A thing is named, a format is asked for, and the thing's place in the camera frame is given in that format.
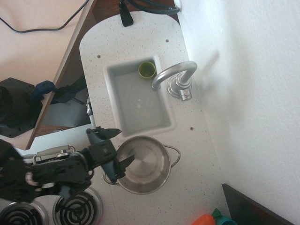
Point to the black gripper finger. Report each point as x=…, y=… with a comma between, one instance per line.
x=106, y=133
x=120, y=166

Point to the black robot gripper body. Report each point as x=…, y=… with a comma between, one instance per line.
x=100, y=153

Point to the stainless steel pot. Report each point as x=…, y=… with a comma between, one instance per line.
x=151, y=167

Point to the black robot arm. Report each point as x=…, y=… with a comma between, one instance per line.
x=23, y=182

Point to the grey toy sink basin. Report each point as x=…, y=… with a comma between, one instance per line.
x=137, y=109

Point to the right stove burner coil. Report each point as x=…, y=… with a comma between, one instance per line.
x=85, y=208

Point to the stove burner coil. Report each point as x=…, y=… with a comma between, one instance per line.
x=24, y=213
x=85, y=208

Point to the wooden side panel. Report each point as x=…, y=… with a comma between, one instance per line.
x=85, y=19

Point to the green plastic cup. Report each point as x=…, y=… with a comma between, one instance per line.
x=147, y=70

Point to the blue clamp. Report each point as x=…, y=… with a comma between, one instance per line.
x=41, y=89

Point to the silver toy faucet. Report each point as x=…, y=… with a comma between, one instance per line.
x=180, y=82

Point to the orange toy carrot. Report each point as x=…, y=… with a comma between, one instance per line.
x=205, y=219

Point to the left stove burner coil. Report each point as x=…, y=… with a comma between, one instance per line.
x=24, y=213

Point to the teal plastic toy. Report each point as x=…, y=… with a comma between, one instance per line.
x=220, y=219

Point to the dark board at corner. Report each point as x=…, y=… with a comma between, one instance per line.
x=245, y=211

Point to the grey oven door handle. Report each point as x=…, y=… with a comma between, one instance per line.
x=59, y=152

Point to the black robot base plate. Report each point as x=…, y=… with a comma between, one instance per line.
x=18, y=113

